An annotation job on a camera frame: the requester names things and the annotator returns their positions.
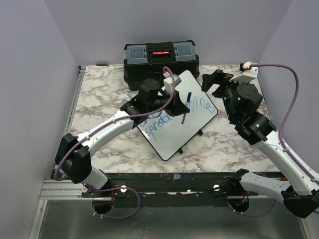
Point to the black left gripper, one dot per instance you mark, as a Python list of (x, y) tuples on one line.
[(177, 107)]

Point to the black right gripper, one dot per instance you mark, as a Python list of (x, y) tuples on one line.
[(209, 79)]

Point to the white whiteboard with black rim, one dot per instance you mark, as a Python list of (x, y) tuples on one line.
[(167, 135)]

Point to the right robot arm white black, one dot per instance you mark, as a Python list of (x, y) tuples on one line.
[(300, 192)]

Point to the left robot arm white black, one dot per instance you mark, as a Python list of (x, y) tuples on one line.
[(74, 154)]

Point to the black plastic toolbox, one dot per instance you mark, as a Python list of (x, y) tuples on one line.
[(146, 61)]

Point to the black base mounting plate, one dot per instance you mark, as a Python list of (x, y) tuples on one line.
[(162, 190)]

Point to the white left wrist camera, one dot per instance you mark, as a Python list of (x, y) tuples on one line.
[(168, 82)]

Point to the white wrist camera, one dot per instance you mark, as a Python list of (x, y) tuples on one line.
[(248, 74), (168, 82)]

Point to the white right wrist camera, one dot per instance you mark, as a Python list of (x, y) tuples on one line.
[(248, 74)]

